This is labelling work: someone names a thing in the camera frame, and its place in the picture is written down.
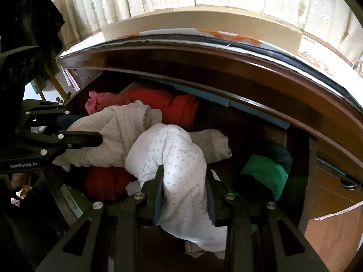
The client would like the green and black underwear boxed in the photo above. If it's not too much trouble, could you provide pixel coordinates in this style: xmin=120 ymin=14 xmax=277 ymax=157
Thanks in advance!
xmin=227 ymin=144 xmax=294 ymax=204

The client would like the brass stand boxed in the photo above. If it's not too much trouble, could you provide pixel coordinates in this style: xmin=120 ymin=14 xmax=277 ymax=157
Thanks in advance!
xmin=37 ymin=65 xmax=73 ymax=104

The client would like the pink underwear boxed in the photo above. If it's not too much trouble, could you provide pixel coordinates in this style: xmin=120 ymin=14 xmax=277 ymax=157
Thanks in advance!
xmin=85 ymin=91 xmax=131 ymax=117

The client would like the stack of papers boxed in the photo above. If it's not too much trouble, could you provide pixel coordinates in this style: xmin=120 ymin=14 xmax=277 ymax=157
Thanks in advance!
xmin=61 ymin=68 xmax=81 ymax=91

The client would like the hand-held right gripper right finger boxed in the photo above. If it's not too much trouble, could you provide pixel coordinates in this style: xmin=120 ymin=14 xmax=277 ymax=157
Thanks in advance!
xmin=205 ymin=168 xmax=329 ymax=272

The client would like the dark red underwear grey band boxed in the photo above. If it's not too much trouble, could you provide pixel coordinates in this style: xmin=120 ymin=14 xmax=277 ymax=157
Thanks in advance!
xmin=83 ymin=164 xmax=139 ymax=203

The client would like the shallow cardboard tray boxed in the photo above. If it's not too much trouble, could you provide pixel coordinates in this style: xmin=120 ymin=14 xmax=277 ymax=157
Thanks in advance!
xmin=101 ymin=4 xmax=302 ymax=54

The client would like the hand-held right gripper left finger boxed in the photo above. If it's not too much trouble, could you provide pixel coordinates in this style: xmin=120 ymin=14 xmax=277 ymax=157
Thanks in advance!
xmin=35 ymin=164 xmax=166 ymax=272

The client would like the metal drawer handle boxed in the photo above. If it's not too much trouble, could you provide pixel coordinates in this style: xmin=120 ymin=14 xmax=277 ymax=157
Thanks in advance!
xmin=339 ymin=176 xmax=363 ymax=190

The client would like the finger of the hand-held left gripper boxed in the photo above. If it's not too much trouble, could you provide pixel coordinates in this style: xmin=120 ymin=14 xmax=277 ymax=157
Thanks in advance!
xmin=23 ymin=99 xmax=86 ymax=132
xmin=14 ymin=129 xmax=103 ymax=159

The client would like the tan sock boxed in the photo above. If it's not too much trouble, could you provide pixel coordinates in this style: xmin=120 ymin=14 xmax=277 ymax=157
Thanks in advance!
xmin=189 ymin=129 xmax=233 ymax=165

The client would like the brown wooden dresser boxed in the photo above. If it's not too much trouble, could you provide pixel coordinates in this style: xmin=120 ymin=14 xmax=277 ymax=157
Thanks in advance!
xmin=55 ymin=42 xmax=363 ymax=264

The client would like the bright red underwear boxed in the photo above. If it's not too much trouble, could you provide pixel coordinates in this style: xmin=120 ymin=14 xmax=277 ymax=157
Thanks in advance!
xmin=122 ymin=88 xmax=200 ymax=129

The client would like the white dotted underwear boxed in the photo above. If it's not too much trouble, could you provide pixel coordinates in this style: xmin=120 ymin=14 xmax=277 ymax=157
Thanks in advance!
xmin=125 ymin=123 xmax=230 ymax=253

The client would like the cream dotted underwear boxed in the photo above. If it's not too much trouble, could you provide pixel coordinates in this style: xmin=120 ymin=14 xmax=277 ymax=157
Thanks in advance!
xmin=52 ymin=100 xmax=162 ymax=172

